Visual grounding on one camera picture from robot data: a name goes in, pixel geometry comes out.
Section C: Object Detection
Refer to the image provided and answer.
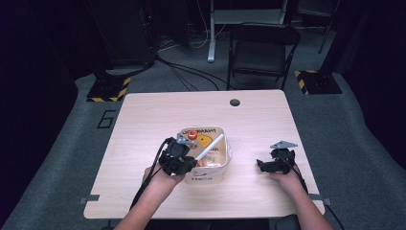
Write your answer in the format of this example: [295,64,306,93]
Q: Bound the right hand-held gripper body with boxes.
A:
[269,139,299,175]

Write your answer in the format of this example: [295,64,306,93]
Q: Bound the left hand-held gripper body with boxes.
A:
[158,132,198,176]

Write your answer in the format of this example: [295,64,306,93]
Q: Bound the white bin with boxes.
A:
[174,126,233,185]

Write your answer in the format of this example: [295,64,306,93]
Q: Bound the white straw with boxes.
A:
[194,133,225,162]

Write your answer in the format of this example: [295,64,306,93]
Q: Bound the clear bottle with red cap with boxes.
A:
[186,129,209,168]

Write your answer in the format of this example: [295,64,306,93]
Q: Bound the smiley print plastic bag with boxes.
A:
[173,126,234,170]

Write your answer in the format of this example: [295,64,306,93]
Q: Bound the person's right hand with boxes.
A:
[267,162,306,196]

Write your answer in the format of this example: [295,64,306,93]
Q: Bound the person's left hand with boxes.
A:
[142,164,186,196]

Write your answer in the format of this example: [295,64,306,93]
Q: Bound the person's right leg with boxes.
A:
[274,214,302,230]

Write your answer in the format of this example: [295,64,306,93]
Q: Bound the black stand base hazard tape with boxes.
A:
[294,69,343,96]
[86,76,132,104]

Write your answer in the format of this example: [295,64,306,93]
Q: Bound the black folding chair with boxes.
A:
[227,22,302,91]

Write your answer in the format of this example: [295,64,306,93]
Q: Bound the dark equipment rack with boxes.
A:
[85,0,159,70]

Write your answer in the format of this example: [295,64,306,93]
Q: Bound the left hand-held gripper black cable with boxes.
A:
[128,137,170,211]

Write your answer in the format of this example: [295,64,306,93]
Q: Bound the hand-held gripper black cable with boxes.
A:
[280,155,346,230]
[128,137,170,211]

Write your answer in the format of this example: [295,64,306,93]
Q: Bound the right hand-held gripper black cable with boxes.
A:
[280,155,346,230]

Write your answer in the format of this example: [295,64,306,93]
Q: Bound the grey table bracket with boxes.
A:
[79,194,101,206]
[309,193,332,206]

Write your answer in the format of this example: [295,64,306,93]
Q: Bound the black floor cables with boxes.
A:
[155,55,232,92]

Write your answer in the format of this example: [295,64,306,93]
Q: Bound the white floor cables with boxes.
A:
[157,0,228,52]

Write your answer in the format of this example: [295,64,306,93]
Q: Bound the white desk frame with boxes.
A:
[207,0,289,63]

